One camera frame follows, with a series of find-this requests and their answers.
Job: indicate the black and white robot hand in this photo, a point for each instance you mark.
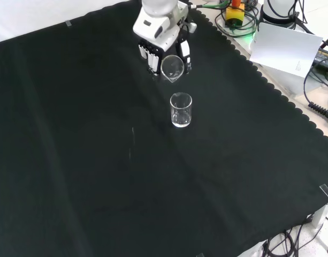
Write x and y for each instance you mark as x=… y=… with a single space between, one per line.
x=158 y=29

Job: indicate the clear glass beaker with spout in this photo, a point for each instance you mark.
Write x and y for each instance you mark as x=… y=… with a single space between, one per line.
x=173 y=68

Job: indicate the yellow stop button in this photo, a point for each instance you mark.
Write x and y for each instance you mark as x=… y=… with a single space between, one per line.
x=235 y=14

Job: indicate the grey tape strip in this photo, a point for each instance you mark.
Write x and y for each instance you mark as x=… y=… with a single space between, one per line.
x=68 y=23

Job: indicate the pale board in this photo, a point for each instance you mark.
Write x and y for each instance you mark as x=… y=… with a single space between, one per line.
x=284 y=48

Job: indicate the pale grey box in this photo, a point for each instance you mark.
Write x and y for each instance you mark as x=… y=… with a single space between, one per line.
x=286 y=80

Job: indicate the black bench cloth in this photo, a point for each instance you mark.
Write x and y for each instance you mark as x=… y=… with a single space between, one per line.
x=99 y=160

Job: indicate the black power adapter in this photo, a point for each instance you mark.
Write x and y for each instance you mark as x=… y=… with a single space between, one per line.
x=325 y=59

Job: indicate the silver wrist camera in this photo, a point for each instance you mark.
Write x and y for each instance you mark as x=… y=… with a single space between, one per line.
x=193 y=27

